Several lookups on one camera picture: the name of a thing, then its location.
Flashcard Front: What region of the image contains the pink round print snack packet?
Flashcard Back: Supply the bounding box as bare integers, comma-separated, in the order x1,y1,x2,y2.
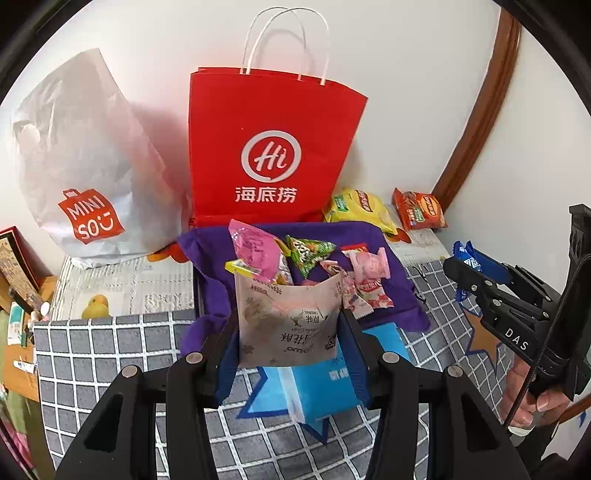
228,219,295,286

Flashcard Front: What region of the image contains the large yellow chips packet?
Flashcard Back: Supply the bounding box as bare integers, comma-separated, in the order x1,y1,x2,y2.
322,188,399,235

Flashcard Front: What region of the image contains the brown wooden door frame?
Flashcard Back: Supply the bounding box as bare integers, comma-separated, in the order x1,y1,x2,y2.
431,21,591,421

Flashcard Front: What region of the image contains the pale pink snack packet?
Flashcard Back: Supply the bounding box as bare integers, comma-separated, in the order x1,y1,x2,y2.
235,269,343,368

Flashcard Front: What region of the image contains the purple cloth bag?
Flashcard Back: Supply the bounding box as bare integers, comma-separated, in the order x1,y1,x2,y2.
177,220,431,356

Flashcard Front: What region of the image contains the person's right hand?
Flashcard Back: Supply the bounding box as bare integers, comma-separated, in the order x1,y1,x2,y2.
501,357,573,437

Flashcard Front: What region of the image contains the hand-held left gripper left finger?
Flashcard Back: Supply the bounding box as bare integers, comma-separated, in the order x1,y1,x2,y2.
54,314,241,480

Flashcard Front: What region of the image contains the blue tissue pack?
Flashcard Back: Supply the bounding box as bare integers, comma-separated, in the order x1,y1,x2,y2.
259,323,411,425

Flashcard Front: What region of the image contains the green snack packet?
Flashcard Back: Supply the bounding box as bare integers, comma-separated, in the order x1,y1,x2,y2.
284,234,337,279

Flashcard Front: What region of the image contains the white plastic bag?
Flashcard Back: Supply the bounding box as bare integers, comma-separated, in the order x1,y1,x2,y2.
10,48,192,269

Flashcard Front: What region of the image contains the grey checked blanket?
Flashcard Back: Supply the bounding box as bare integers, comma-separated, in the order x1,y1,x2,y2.
32,258,513,480

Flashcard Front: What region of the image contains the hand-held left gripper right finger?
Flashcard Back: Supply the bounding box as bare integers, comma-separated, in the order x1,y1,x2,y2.
339,309,527,480

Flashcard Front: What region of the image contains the small blue snack packet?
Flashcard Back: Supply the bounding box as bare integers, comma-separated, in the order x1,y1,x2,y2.
451,240,485,302

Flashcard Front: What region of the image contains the orange snack packet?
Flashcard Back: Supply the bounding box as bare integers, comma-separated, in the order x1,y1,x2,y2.
392,187,448,232

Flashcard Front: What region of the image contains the plain pink snack packet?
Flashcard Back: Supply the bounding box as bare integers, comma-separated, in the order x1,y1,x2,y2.
347,247,392,291

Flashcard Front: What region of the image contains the pink strawberry candy packet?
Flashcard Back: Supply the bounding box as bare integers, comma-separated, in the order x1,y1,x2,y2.
342,272,395,319

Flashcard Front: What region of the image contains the red paper bag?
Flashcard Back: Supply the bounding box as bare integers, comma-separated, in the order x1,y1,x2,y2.
188,7,369,227

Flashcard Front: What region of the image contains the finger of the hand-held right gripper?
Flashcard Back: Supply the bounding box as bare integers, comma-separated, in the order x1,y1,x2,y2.
442,256,498,313
472,251,514,285

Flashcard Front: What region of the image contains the brown picture frame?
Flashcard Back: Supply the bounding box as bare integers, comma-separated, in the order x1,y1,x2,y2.
0,226,42,315

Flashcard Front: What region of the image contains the white teal tube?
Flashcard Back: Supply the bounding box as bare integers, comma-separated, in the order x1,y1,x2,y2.
8,305,26,347

